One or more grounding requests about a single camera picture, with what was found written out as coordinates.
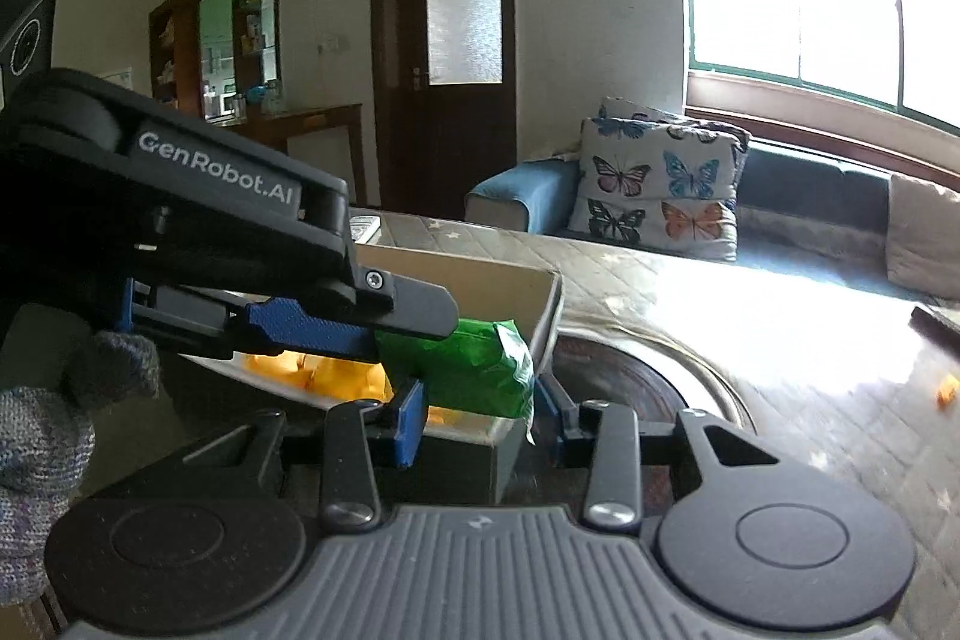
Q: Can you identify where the green snack packet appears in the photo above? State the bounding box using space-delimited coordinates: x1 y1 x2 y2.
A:
373 316 539 421

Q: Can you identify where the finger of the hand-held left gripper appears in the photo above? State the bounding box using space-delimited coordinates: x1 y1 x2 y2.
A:
111 278 381 362
328 275 461 342

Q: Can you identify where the wooden side table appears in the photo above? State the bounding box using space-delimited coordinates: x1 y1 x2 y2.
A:
246 102 366 208

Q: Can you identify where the grey star quilted tablecloth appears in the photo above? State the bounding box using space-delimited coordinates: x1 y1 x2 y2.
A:
375 211 960 640

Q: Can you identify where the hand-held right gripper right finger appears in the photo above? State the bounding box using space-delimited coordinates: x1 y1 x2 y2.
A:
535 376 782 531

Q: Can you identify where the butterfly print pillow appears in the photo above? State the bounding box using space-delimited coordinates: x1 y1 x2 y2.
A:
598 95 752 176
568 116 740 262

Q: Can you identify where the blue sofa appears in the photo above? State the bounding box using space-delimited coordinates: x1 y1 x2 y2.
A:
463 136 960 305

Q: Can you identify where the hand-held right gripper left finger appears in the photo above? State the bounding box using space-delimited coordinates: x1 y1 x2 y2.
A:
180 380 430 533

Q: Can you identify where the beige cushion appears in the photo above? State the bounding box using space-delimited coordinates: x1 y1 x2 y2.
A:
885 173 960 301

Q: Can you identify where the dark wooden display cabinet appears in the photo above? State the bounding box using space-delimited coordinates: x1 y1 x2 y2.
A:
148 0 284 125

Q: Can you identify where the yellow plastic toy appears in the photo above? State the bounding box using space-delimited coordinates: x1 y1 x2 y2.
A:
238 346 497 437

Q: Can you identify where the dark wooden door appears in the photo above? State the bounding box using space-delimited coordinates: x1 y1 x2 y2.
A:
369 0 520 223

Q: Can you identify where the grey rectangular container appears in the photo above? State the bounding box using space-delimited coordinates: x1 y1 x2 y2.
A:
201 242 565 507

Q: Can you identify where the black remote control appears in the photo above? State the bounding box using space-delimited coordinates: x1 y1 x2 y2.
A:
908 302 960 350

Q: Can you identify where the round black cooktop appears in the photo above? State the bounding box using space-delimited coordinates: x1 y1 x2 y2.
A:
550 331 757 440

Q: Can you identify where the person's left hand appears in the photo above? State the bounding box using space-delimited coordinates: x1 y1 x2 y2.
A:
0 331 164 605

